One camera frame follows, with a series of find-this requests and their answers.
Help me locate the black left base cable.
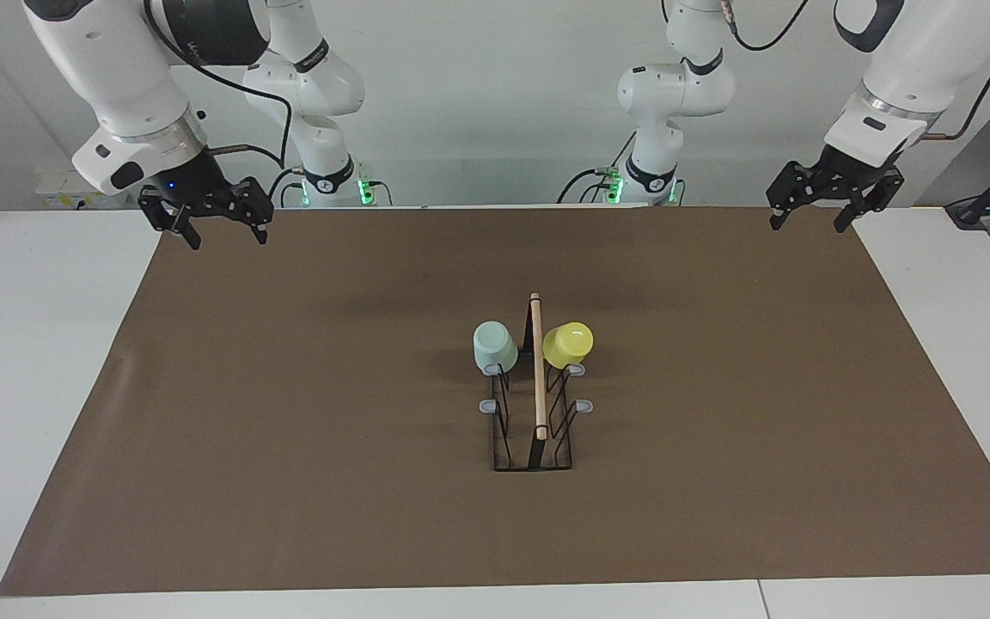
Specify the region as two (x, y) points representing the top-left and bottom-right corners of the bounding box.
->
(557, 129), (638, 205)

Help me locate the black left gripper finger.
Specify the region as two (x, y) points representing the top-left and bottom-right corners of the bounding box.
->
(766, 162), (824, 231)
(833, 168), (904, 233)

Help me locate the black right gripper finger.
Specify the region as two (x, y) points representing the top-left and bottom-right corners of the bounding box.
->
(224, 178), (274, 246)
(138, 191), (202, 250)

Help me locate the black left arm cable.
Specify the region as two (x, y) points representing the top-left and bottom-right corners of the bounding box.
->
(729, 0), (990, 145)

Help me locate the brown table mat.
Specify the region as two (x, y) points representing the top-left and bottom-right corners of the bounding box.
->
(0, 206), (990, 598)

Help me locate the white power strip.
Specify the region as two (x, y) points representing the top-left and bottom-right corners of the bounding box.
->
(35, 168), (148, 210)

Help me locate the pale green plastic cup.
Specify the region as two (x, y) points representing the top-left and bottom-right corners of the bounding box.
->
(472, 321), (519, 377)

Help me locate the yellow plastic cup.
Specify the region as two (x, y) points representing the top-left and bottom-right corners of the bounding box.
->
(542, 322), (595, 371)

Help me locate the black wire cup rack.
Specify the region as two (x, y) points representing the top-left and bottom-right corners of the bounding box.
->
(480, 292), (595, 473)

